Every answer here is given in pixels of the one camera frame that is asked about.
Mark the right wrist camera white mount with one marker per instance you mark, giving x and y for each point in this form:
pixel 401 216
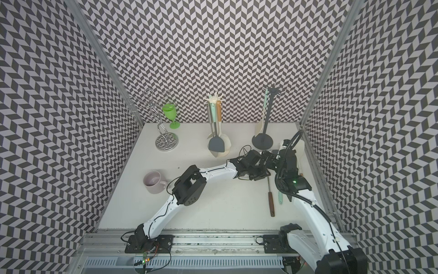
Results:
pixel 286 143

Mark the chrome wire glass rack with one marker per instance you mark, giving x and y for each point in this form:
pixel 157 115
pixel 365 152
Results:
pixel 147 109

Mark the cream utensil rack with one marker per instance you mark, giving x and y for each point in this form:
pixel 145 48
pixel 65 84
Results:
pixel 213 99

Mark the grey turner mint handle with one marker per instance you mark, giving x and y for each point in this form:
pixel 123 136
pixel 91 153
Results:
pixel 218 142

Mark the cream spatula cream handle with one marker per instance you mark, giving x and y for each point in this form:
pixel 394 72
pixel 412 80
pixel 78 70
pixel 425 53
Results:
pixel 210 120

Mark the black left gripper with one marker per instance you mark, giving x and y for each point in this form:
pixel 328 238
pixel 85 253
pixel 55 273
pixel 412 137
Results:
pixel 264 172

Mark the white spatula wooden handle rack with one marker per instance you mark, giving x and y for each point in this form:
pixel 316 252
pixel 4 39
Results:
pixel 219 122

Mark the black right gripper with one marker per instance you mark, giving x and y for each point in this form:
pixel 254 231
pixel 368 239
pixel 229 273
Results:
pixel 272 157

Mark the metal base rail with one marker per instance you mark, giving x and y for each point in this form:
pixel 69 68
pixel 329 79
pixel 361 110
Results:
pixel 178 251

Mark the dark grey utensil rack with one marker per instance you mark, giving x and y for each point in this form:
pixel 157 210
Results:
pixel 263 141

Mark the steel spoon brown handle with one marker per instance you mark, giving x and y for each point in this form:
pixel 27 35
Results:
pixel 270 199

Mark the green plastic goblet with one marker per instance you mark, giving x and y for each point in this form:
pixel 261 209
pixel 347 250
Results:
pixel 170 112

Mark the grey spatula mint handle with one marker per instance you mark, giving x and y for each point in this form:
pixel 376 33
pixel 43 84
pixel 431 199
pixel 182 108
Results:
pixel 280 198

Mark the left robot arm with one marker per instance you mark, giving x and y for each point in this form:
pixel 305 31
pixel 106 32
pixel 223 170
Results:
pixel 188 189

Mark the white spatula mint handle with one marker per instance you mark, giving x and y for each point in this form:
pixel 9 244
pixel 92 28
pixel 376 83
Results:
pixel 260 124

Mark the pink ceramic cup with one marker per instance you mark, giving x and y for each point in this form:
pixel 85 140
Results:
pixel 154 182

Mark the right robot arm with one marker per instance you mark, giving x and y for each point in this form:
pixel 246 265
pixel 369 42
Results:
pixel 328 252

